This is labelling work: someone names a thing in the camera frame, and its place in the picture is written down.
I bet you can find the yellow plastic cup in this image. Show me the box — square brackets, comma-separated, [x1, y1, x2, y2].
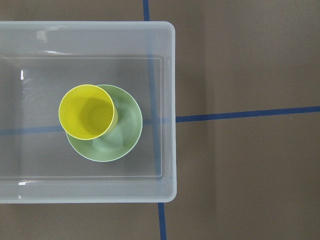
[58, 84, 119, 141]

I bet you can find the green plastic bowl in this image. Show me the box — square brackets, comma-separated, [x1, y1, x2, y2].
[66, 84, 143, 162]

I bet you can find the translucent plastic storage box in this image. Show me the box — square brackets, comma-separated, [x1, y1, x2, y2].
[0, 21, 177, 203]

